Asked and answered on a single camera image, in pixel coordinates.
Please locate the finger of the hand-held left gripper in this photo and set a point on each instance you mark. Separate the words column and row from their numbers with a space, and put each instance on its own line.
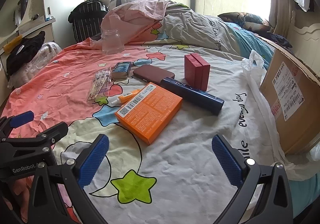
column 53, row 131
column 22, row 118

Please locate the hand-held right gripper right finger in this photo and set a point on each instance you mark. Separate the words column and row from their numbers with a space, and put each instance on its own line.
column 226, row 161

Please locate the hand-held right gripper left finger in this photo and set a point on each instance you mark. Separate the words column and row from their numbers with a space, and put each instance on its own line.
column 95, row 161

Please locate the clear pack of cotton swabs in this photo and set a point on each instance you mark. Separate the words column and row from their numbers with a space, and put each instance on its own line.
column 98, row 86

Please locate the orange box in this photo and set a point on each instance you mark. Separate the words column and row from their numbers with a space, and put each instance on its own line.
column 147, row 114

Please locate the brown cardboard box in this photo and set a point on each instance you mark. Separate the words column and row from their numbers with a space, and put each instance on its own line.
column 295, row 114

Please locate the blue swirl tissue pack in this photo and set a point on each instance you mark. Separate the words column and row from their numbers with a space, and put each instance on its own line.
column 121, row 70

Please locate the red gift box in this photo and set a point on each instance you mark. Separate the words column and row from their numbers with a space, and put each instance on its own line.
column 196, row 71

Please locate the maroon leather case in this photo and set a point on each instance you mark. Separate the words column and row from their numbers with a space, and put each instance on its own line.
column 152, row 73

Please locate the star printed bed sheet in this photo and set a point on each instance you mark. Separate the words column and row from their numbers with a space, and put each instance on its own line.
column 187, row 164

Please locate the black cloth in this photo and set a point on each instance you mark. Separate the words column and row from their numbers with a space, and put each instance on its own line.
column 22, row 51

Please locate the clear plastic bag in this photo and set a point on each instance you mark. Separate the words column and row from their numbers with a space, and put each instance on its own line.
column 47, row 51

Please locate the orange ointment tube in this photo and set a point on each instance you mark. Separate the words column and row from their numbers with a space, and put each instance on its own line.
column 127, row 96

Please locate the white plastic bag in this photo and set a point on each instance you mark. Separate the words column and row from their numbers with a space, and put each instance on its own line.
column 255, row 81

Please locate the clear glass jar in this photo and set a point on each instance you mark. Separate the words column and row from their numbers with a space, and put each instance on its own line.
column 112, row 43

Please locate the black striped suitcase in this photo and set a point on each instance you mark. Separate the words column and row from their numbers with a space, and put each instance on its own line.
column 85, row 24

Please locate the dark blue garment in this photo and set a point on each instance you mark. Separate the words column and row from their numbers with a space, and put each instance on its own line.
column 275, row 39

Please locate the grey and blue printed duvet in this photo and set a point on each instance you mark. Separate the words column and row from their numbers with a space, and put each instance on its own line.
column 200, row 29

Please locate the pink cloth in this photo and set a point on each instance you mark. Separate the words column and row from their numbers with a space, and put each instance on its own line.
column 130, row 16

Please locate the dark patterned pillow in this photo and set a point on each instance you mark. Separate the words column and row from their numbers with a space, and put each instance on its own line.
column 240, row 18

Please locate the cream carved headboard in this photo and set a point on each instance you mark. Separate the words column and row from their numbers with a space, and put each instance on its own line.
column 310, row 31

